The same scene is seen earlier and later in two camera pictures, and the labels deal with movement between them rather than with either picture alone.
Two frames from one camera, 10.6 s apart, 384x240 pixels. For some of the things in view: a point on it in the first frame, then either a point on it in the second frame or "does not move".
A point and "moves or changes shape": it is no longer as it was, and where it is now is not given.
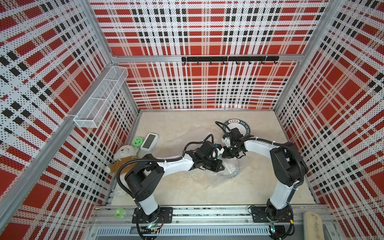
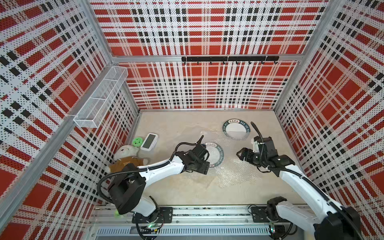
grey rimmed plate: x=232 y=166 moves or changes shape
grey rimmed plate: x=242 y=126 does not move
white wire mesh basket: x=91 y=113 does not move
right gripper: x=226 y=155 → x=244 y=151
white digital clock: x=149 y=142 does not move
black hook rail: x=254 y=58 does not move
